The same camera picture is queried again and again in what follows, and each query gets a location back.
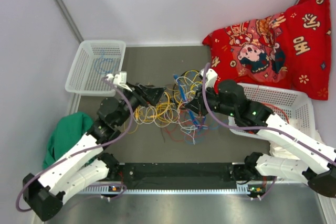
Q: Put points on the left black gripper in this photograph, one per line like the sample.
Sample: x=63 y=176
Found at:
x=148 y=95

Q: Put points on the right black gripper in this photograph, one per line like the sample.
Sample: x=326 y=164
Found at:
x=197 y=105

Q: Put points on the grey corner post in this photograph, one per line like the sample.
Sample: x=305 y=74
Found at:
x=69 y=20

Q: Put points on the left white plastic basket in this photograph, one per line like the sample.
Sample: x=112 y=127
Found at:
x=94 y=60

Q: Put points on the white plastic basket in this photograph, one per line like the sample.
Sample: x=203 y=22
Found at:
x=94 y=60
x=294 y=107

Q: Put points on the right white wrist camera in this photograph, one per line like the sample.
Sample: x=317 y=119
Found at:
x=208 y=79

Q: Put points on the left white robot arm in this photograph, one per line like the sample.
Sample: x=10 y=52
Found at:
x=86 y=162

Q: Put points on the right white plastic basket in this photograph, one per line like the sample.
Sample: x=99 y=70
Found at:
x=294 y=107

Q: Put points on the green cloth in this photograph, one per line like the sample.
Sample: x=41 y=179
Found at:
x=67 y=133

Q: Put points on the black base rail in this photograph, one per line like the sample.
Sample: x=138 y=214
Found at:
x=186 y=178

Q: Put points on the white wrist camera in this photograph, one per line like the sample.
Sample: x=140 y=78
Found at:
x=118 y=80
x=208 y=79

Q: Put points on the red printed pillow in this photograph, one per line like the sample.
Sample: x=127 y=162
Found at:
x=290 y=50

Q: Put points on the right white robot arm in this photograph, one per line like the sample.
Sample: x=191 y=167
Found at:
x=314 y=165

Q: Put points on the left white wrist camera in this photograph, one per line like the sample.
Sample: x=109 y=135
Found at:
x=118 y=80

